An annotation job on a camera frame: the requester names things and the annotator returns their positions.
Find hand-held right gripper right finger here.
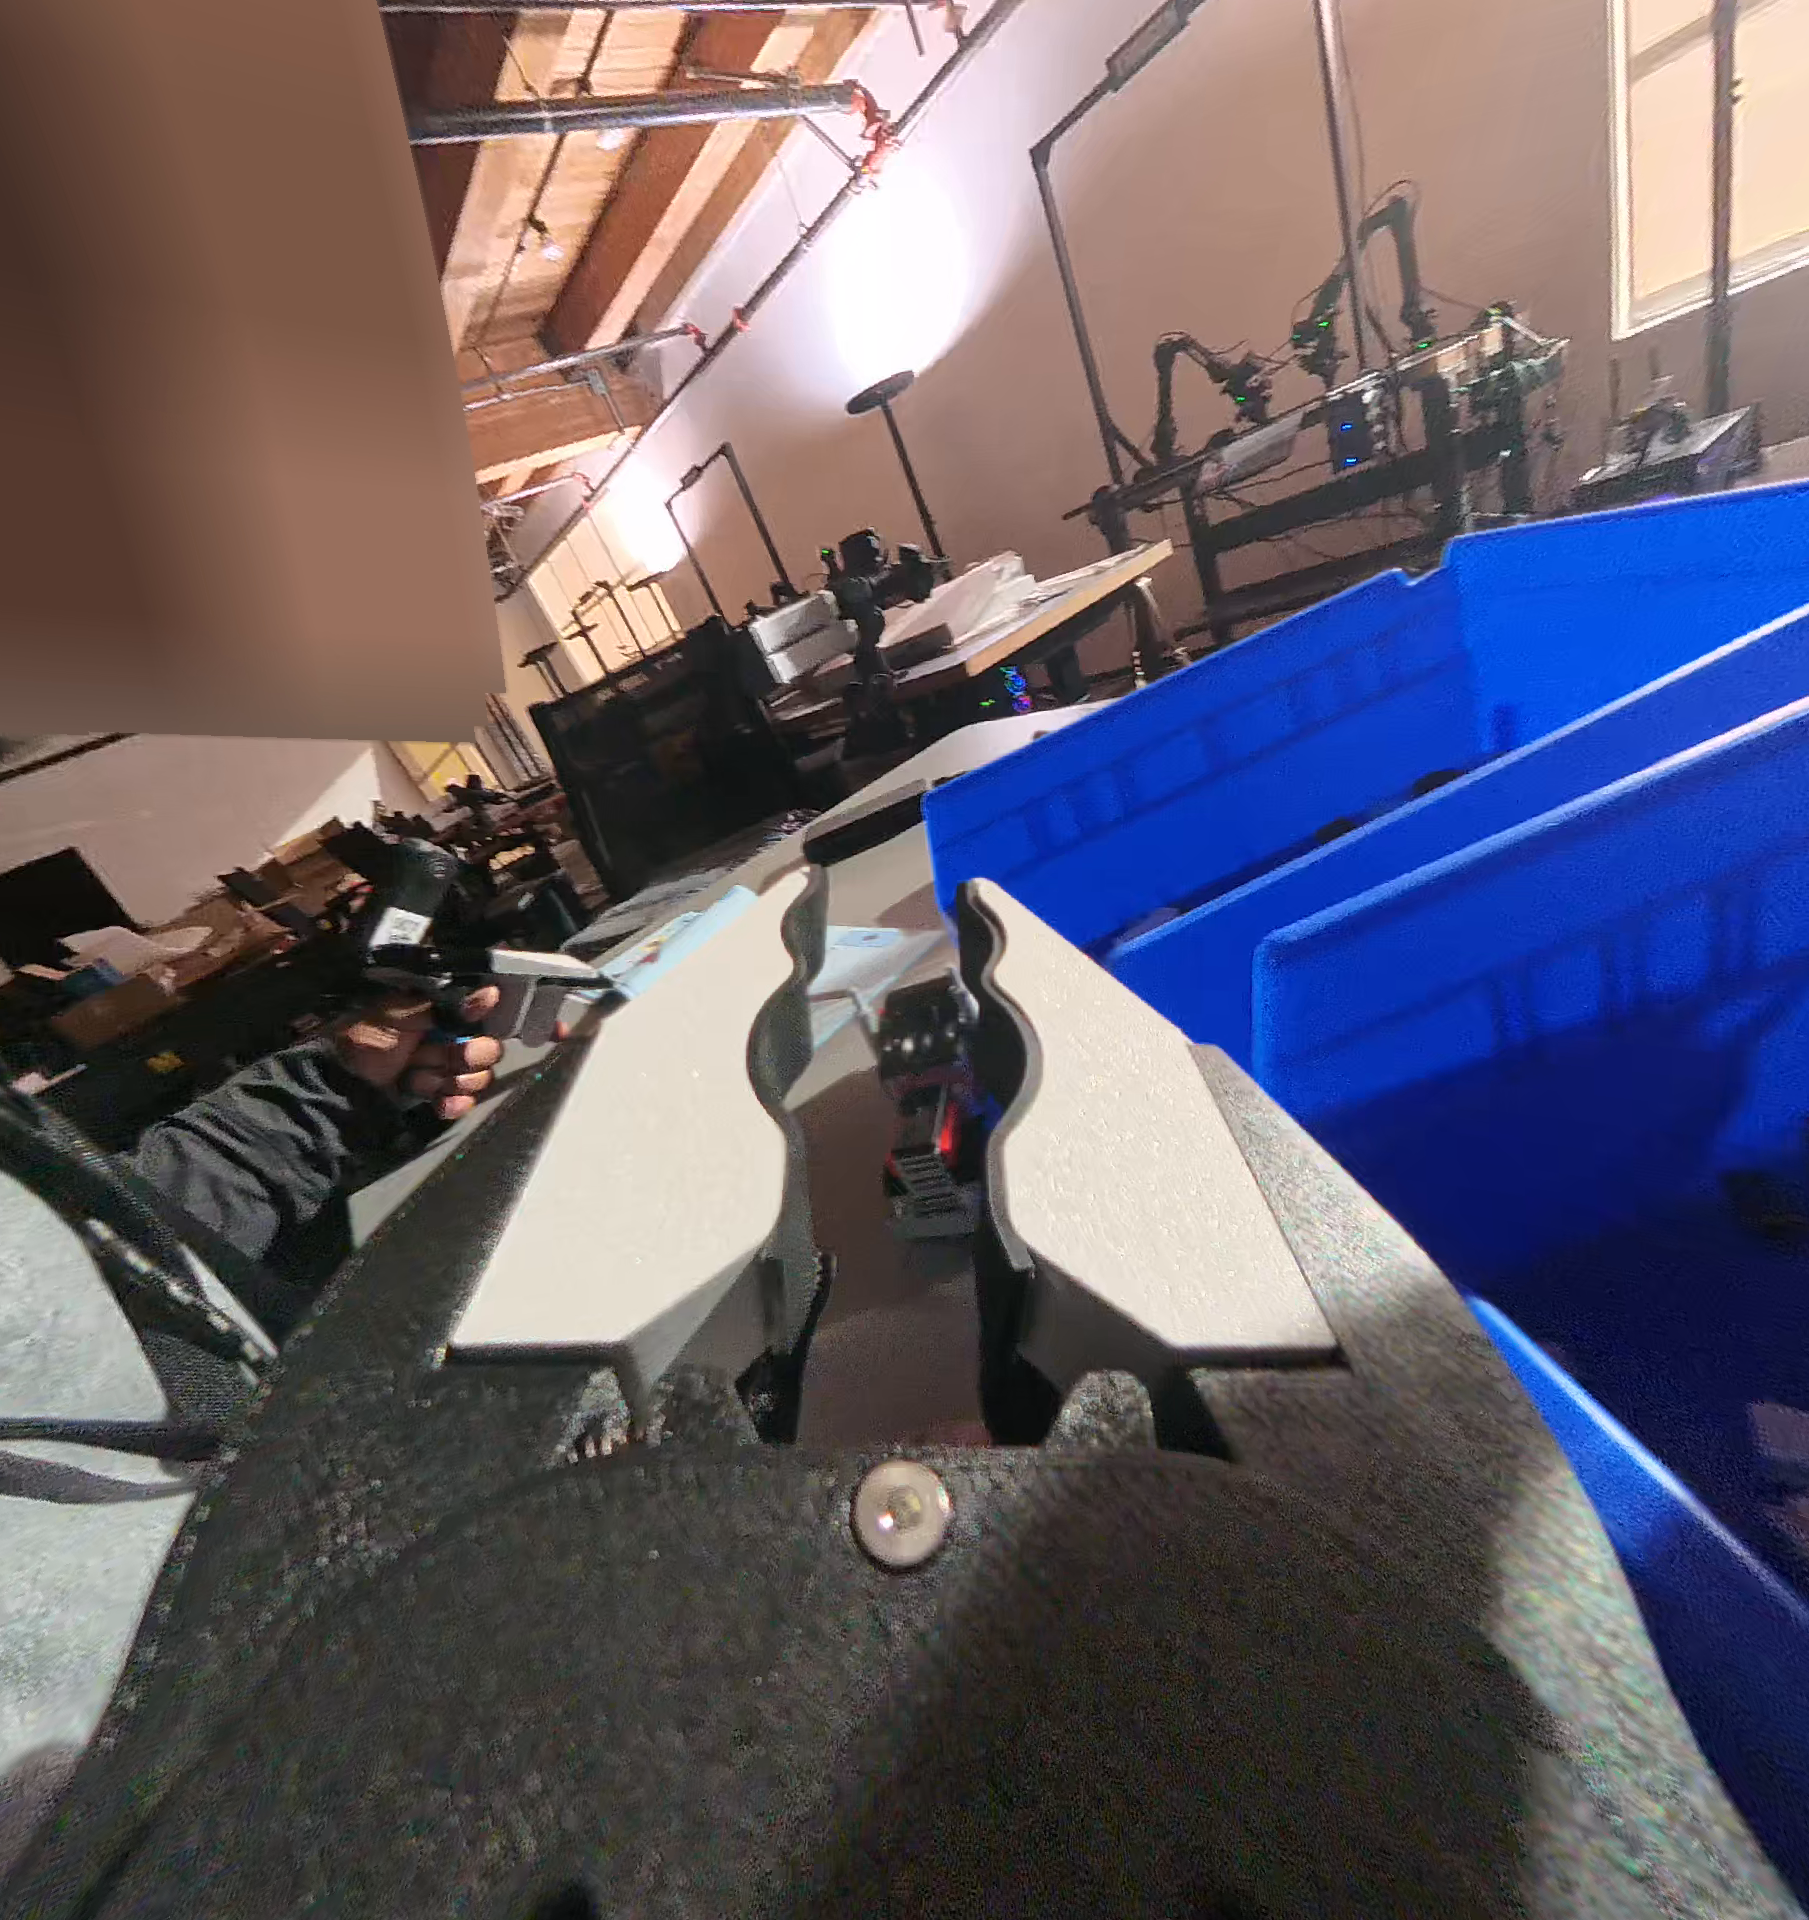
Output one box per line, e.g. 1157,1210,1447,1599
955,878,1344,1442

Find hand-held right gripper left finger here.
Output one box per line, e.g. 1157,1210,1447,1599
451,868,834,1436

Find person's left forearm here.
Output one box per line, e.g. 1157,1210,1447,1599
122,1044,442,1269

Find grey desk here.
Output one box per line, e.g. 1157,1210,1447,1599
339,698,1132,1448

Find person's left hand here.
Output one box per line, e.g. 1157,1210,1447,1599
338,981,503,1123

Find light blue instruction booklet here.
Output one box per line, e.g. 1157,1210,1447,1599
588,886,943,1009

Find black mesh cabinet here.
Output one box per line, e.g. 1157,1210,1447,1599
526,615,808,903

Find black red toy brick truck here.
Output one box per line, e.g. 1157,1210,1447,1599
844,969,1001,1244

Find small cardboard box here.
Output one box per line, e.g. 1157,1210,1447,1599
48,969,186,1051

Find stacked white boxes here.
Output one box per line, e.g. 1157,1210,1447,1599
744,590,853,669

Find flat white box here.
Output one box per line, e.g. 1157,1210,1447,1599
896,554,1033,639

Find wooden work table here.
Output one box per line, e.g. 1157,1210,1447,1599
756,538,1177,715

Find black floor lamp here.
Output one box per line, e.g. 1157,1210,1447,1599
844,366,955,569

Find black robot workstation bench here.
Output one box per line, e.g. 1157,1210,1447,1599
1070,323,1573,633

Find person's grey shirt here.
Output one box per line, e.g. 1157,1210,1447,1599
0,1019,283,1893

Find sprinkler pipe with red clamps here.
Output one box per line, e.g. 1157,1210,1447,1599
483,0,1024,595

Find steel ceiling pipe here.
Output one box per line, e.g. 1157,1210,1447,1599
404,84,865,149

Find black equipment case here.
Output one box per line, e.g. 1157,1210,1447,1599
1569,403,1764,515

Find grey metal pole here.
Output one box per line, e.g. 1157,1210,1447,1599
1312,0,1371,377

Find window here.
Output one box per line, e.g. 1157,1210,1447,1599
1606,0,1809,341

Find black braided cord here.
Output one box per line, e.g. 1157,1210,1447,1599
0,1019,278,1371

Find black webbing strap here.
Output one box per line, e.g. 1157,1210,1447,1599
0,1416,227,1506

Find black overhead stand frame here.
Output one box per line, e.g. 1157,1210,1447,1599
1031,0,1212,504

